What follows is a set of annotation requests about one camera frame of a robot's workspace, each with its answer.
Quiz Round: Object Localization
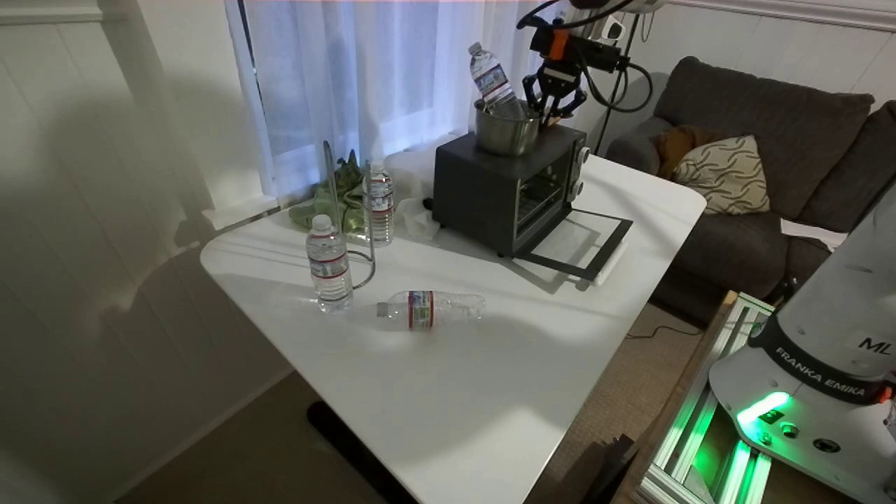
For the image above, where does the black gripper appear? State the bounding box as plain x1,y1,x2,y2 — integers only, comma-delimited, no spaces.
521,33,628,123

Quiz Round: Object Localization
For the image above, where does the steel pot with black handle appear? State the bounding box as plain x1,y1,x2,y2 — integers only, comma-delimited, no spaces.
474,92,547,160

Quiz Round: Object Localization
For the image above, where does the clear plastic water bottle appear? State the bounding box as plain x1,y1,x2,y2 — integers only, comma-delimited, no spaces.
304,214,359,317
363,163,398,249
373,289,491,337
464,39,517,111

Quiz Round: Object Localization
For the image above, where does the black toaster oven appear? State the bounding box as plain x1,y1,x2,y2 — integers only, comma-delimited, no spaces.
429,123,635,289

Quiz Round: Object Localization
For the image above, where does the thin black tripod pole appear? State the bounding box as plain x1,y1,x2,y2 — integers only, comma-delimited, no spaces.
593,12,649,158

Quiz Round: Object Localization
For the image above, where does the brown cushion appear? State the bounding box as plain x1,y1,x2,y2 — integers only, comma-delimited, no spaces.
649,123,701,181

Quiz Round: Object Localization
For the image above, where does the white sheer curtain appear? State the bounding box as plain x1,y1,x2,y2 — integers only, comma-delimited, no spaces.
220,0,618,204

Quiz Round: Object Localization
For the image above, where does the beige patterned pillow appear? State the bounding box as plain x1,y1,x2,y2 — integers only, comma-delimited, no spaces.
668,134,773,218

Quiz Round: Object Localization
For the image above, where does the dark grey couch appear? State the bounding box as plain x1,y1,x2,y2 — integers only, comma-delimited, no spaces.
605,54,896,331

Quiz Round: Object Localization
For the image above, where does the green plant glass vase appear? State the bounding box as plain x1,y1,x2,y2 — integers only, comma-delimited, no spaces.
289,137,398,237

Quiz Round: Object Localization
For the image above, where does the white cloth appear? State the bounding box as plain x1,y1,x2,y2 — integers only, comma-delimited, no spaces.
778,216,853,256

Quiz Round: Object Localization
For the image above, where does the orange wrist mount bracket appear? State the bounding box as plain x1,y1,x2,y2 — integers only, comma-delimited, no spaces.
547,27,572,65

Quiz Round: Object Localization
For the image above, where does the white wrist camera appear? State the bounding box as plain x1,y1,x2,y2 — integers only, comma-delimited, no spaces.
597,12,629,44

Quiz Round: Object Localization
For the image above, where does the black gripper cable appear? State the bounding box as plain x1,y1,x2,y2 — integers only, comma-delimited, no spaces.
583,50,657,118

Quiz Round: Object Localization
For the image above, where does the thin metal wire holder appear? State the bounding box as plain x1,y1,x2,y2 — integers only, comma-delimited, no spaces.
339,222,380,291

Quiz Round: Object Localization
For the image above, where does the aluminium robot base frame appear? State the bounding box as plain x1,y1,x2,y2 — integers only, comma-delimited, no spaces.
639,289,896,504

